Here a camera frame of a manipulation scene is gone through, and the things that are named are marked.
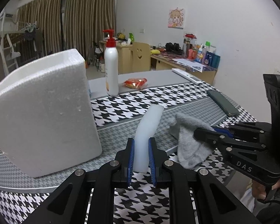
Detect white air conditioner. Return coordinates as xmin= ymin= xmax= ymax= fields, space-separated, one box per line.
xmin=2 ymin=12 xmax=13 ymax=18

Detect black smartphone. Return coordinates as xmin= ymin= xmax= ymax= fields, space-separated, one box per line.
xmin=206 ymin=90 xmax=240 ymax=117

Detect wooden desk with drawers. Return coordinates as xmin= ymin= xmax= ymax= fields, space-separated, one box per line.
xmin=99 ymin=39 xmax=218 ymax=85

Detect person's right hand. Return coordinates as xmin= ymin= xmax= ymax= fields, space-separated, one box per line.
xmin=252 ymin=179 xmax=280 ymax=200

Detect brown striped curtains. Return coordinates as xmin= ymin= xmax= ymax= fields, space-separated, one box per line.
xmin=17 ymin=0 xmax=116 ymax=58

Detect white foam tube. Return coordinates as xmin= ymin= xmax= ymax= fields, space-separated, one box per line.
xmin=133 ymin=104 xmax=164 ymax=173

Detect green spray bottle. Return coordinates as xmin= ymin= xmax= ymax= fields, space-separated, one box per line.
xmin=129 ymin=32 xmax=134 ymax=43

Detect white styrofoam box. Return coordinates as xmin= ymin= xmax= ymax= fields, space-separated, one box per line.
xmin=0 ymin=49 xmax=102 ymax=178

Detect grey sock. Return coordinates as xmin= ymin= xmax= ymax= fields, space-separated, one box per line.
xmin=169 ymin=113 xmax=214 ymax=169

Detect white lotion pump bottle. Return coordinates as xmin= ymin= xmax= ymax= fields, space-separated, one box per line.
xmin=103 ymin=29 xmax=119 ymax=97

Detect white remote control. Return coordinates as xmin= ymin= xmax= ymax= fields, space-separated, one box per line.
xmin=171 ymin=68 xmax=203 ymax=85

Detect white metal bunk bed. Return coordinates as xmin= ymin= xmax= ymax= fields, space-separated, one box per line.
xmin=0 ymin=11 xmax=37 ymax=76

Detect printed paper sheets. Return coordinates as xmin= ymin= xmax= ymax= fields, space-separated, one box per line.
xmin=173 ymin=59 xmax=206 ymax=72

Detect wooden smiley chair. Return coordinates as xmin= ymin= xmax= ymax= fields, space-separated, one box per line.
xmin=132 ymin=42 xmax=151 ymax=72

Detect anime girl poster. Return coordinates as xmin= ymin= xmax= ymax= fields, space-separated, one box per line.
xmin=167 ymin=8 xmax=186 ymax=29

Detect red snack packet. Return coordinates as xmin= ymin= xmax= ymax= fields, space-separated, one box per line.
xmin=123 ymin=78 xmax=147 ymax=90

